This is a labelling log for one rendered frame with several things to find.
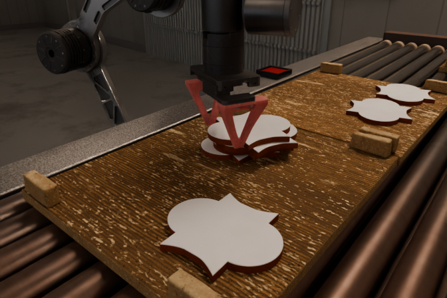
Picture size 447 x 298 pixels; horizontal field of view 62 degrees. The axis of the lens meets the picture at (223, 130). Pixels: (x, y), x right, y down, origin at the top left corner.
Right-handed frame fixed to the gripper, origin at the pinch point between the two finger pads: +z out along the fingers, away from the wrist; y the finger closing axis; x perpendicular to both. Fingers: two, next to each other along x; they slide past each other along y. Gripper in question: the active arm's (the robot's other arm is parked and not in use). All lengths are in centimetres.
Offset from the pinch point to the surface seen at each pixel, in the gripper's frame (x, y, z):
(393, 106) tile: -39.0, 2.3, 2.8
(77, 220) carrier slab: 22.1, -7.6, 4.2
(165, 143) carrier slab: 6.9, 7.8, 3.9
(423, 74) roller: -76, 24, 5
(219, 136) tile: 1.3, -1.6, 0.2
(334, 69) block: -48, 30, 2
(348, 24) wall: -229, 215, 19
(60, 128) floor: 20, 268, 94
